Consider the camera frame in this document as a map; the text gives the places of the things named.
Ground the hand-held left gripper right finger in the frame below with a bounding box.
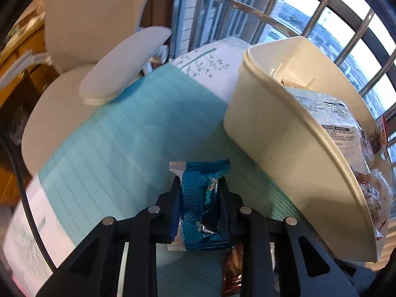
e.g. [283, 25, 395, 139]
[220, 177, 361, 297]

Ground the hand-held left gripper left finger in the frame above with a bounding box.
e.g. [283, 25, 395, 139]
[35, 176, 182, 297]

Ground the blue snack packet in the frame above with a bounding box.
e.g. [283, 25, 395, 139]
[168, 159, 232, 253]

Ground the white plastic bin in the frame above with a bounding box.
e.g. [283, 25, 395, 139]
[223, 35, 394, 262]

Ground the clear plastic bag with label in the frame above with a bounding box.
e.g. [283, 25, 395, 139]
[285, 87, 372, 174]

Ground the dark brown snack packet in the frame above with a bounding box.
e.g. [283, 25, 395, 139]
[221, 244, 246, 297]

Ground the tree print tablecloth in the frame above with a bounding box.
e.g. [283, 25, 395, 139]
[4, 36, 310, 297]

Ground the wooden desk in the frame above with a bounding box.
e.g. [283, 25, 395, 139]
[0, 6, 61, 205]

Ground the white chair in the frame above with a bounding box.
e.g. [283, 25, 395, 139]
[22, 0, 173, 178]

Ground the white desk lamp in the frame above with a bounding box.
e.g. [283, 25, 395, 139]
[0, 51, 50, 88]

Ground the window with metal grille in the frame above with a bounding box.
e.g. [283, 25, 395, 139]
[172, 0, 396, 168]

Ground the black cable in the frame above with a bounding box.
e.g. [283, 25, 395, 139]
[6, 142, 60, 271]

